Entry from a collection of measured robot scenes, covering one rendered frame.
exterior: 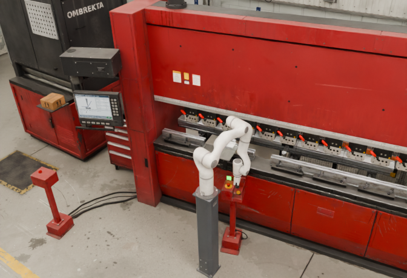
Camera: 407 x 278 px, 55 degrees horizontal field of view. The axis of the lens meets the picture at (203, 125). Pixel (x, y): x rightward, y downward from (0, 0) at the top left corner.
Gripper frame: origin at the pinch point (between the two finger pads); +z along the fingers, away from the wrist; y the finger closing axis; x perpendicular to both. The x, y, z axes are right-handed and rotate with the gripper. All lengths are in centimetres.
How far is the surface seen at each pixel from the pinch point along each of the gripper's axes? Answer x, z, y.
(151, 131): -103, -14, -44
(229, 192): -6.7, 7.1, 2.5
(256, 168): 13.1, -1.0, -26.7
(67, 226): -185, 77, 31
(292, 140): 44, -34, -36
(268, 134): 21, -37, -38
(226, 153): -16.8, -13.4, -28.1
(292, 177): 49, -1, -22
